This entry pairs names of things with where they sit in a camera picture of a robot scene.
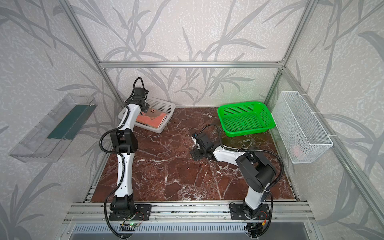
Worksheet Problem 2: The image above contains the green plastic basket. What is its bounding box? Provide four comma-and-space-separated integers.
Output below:
218, 101, 276, 137

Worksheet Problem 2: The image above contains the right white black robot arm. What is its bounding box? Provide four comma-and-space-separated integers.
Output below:
190, 133, 277, 223

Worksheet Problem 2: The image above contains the clear acrylic wall shelf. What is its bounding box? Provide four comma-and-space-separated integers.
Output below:
9, 94, 97, 163

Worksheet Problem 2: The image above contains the pink object in wire basket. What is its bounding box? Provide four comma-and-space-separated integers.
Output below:
292, 145, 306, 161

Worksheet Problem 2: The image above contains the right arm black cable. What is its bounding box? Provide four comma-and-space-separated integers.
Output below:
197, 123, 285, 238

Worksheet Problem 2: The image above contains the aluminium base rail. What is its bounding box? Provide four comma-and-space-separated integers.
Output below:
62, 200, 316, 235

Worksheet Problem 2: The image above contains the white wire mesh basket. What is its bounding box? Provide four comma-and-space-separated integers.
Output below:
272, 91, 333, 164

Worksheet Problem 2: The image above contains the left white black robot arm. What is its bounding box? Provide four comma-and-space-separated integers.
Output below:
110, 88, 149, 220

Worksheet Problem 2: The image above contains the white plastic basket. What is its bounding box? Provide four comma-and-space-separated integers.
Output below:
134, 97, 176, 134

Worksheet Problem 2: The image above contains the brown pink striped towel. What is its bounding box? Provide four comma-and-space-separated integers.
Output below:
136, 108, 168, 129

